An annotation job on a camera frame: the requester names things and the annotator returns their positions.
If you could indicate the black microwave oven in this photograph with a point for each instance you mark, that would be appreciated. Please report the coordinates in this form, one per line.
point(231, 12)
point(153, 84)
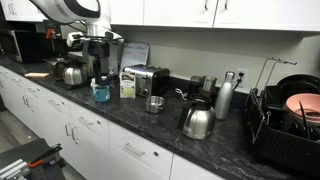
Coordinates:
point(18, 45)

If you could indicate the aluminium extrusion bars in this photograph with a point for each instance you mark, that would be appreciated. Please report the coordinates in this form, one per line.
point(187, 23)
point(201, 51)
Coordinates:
point(13, 170)

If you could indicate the white wall outlet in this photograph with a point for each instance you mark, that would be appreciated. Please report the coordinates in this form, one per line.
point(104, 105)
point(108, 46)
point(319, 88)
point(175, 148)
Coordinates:
point(246, 81)

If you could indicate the black commercial coffee brewer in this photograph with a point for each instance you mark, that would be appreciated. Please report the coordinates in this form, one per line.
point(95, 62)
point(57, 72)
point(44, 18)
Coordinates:
point(50, 25)

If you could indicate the white lower cabinets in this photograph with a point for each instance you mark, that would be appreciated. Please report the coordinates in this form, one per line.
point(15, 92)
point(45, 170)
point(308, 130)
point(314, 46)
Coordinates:
point(100, 146)

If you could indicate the black clamp orange tip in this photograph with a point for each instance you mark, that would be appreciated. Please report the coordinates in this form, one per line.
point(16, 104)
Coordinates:
point(45, 156)

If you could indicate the black and silver toaster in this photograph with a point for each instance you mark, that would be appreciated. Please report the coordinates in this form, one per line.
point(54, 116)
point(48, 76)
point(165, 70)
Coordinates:
point(153, 80)

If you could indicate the white cabinets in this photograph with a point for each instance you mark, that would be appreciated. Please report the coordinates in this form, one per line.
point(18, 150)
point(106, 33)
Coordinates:
point(260, 13)
point(100, 146)

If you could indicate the steel carafe with white label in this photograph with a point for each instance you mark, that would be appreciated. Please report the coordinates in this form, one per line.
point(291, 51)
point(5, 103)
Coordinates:
point(198, 121)

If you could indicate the steel carafe black lid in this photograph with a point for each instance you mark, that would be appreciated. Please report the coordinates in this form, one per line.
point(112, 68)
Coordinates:
point(74, 75)

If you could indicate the pink bowl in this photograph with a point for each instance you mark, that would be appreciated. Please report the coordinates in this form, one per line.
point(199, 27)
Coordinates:
point(305, 105)

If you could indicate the teal ceramic mug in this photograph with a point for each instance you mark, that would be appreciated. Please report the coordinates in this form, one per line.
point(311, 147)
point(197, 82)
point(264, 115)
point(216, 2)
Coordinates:
point(101, 94)

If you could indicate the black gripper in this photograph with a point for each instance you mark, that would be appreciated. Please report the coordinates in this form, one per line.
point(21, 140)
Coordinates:
point(100, 56)

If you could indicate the white upper cabinets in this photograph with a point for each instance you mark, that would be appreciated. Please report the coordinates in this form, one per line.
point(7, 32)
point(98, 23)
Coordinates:
point(260, 13)

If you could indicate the steel tumbler cup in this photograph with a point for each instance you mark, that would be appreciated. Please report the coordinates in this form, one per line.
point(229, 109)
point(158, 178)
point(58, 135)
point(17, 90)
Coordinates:
point(209, 84)

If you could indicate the black dish rack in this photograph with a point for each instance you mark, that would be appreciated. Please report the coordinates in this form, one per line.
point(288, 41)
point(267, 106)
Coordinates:
point(283, 146)

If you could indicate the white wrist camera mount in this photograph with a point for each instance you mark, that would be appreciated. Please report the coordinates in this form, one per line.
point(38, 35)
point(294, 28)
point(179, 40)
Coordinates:
point(72, 38)

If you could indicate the white couscous box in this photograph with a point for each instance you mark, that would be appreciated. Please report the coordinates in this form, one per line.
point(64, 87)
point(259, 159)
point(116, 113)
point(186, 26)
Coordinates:
point(127, 86)

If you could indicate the small handwritten whiteboard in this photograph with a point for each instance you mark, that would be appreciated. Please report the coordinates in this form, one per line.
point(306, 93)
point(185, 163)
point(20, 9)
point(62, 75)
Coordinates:
point(135, 55)

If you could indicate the black power plug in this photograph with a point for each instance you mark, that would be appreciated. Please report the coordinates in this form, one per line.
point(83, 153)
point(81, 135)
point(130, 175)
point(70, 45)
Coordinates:
point(240, 77)

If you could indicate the black pan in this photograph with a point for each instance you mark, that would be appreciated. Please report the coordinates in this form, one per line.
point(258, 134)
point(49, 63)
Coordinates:
point(298, 81)

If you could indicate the black work table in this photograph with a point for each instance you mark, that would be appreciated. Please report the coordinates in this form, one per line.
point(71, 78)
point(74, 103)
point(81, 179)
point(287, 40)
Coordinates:
point(23, 150)

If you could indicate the steel water bottle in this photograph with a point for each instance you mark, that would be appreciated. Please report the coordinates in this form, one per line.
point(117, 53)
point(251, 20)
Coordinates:
point(224, 98)

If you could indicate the small silver pot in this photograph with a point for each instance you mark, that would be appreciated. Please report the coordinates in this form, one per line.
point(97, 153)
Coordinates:
point(154, 105)

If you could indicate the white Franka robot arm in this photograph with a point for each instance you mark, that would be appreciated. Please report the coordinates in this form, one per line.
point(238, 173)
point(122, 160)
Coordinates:
point(66, 10)

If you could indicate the black utensil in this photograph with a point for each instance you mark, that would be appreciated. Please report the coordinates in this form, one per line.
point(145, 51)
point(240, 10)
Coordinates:
point(304, 116)

